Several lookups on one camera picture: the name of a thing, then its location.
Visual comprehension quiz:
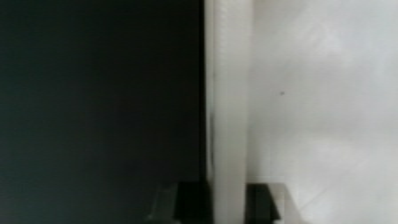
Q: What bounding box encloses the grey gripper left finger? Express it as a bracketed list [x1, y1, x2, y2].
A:
[145, 182, 212, 224]

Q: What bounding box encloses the white square tabletop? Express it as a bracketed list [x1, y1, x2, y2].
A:
[205, 0, 398, 224]

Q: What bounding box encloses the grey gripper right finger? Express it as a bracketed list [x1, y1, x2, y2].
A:
[246, 183, 303, 224]

